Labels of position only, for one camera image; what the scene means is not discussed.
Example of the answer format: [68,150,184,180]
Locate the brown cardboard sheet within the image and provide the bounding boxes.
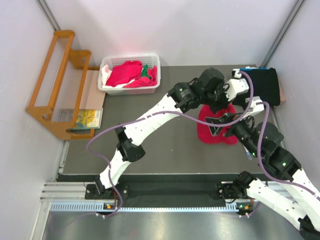
[79,70,106,110]

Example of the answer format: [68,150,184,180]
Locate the red t-shirt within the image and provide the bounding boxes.
[196,103,238,145]

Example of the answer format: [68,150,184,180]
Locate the green cloth in basket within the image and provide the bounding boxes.
[140,64,149,78]

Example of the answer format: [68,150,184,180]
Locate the red clothes in basket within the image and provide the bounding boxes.
[111,60,158,89]

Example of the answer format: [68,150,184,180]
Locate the white plastic laundry basket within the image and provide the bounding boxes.
[97,53,161,96]

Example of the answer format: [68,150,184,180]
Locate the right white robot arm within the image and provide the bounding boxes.
[203,99,320,240]

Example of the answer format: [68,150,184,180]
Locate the folded black t-shirt stack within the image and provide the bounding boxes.
[231,67,281,107]

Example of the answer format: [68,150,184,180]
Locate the blue pen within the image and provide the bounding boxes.
[243,145,252,161]

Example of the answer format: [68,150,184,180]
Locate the yellow picture book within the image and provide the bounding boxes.
[73,108,103,130]

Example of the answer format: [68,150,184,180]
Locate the white cloth in basket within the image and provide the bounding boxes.
[100,64,126,90]

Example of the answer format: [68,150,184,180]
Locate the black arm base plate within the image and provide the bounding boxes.
[85,173,248,208]

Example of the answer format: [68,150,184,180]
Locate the white slotted cable duct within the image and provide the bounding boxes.
[50,201,239,213]

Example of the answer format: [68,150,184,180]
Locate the orange wooden rack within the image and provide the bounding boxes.
[25,30,99,141]

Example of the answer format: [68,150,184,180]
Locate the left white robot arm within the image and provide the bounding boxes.
[94,67,254,199]

